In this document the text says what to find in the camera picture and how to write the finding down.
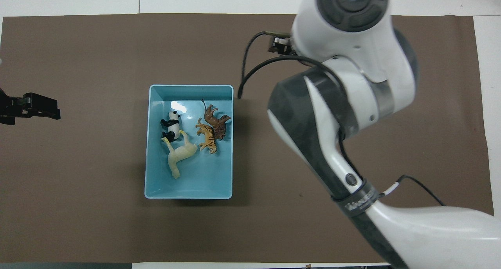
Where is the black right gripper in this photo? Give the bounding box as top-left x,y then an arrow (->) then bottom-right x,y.
269,36 -> 294,56

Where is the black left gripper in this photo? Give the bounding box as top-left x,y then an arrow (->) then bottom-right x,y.
0,88 -> 61,126

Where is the brown lion toy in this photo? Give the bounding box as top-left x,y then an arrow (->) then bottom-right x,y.
201,99 -> 232,141

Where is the orange striped tiger toy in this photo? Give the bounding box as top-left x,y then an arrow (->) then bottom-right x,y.
195,118 -> 218,155

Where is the black and white panda toy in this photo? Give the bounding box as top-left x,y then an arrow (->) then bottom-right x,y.
160,110 -> 182,142

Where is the cream horse toy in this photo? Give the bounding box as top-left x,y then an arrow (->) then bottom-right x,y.
162,130 -> 199,180

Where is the light blue storage box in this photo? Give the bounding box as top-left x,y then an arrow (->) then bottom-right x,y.
144,84 -> 234,200

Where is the brown table mat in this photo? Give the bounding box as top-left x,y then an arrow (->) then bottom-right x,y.
0,13 -> 495,264

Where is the right arm wrist cable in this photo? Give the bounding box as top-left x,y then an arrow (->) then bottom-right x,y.
237,31 -> 349,101

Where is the right arm elbow cable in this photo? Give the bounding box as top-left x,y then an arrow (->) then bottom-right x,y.
337,130 -> 447,207

